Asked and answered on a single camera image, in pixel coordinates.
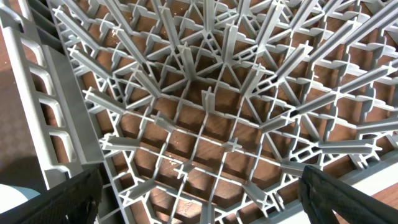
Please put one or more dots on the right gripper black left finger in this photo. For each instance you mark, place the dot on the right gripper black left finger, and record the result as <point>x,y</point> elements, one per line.
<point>74,201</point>

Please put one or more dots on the grey plastic dishwasher rack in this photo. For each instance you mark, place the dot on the grey plastic dishwasher rack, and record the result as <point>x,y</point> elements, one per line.
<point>207,111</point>

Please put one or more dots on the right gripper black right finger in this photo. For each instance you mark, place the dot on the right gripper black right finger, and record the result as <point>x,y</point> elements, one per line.
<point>323,197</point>

